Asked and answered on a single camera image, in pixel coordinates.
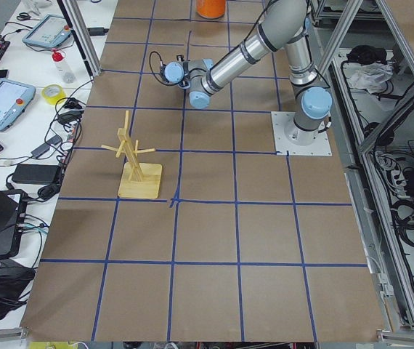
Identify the red capped squeeze bottle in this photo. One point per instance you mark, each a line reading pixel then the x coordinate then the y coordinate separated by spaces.
pixel 62 66

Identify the yellow tape roll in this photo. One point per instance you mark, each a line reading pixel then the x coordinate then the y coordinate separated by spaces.
pixel 53 94

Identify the wooden mug tree stand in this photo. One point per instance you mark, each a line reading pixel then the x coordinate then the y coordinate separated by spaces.
pixel 138 179

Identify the aluminium frame post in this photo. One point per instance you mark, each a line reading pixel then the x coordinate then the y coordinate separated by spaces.
pixel 73 17

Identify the teach pendant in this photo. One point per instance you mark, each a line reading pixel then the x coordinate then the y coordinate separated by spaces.
pixel 49 33
pixel 14 98

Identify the teach pendant far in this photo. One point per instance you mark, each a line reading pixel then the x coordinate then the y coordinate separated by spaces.
pixel 49 33

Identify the teach pendant near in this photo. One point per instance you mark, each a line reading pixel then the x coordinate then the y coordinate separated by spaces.
pixel 14 98

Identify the orange can with grey lid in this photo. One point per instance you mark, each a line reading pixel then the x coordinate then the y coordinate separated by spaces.
pixel 211 9

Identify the black power adapter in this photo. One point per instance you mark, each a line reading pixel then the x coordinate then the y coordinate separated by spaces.
pixel 35 174

